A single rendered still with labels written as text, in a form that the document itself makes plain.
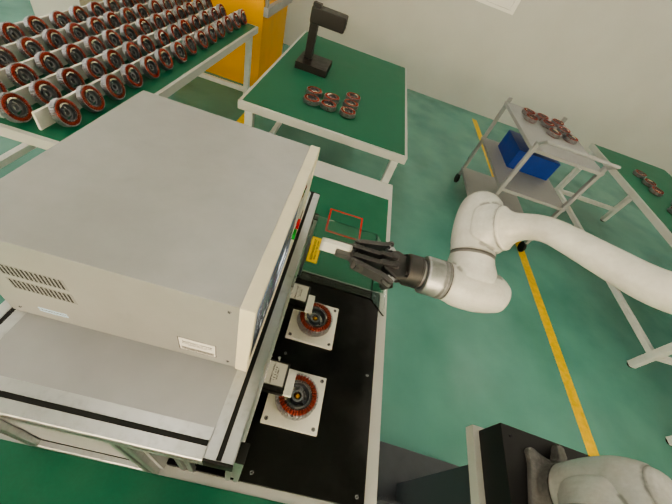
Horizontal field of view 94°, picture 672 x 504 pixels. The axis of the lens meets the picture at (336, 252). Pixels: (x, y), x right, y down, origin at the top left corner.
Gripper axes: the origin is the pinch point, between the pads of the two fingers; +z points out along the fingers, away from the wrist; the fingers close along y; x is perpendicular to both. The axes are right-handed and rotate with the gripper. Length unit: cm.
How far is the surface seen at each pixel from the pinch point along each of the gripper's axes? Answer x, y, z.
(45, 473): -43, -46, 45
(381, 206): -43, 79, -24
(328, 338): -40.0, -0.6, -8.8
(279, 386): -26.1, -23.1, 2.9
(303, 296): -26.1, 2.7, 3.0
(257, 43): -72, 327, 120
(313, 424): -39.9, -25.6, -9.0
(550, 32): 9, 511, -230
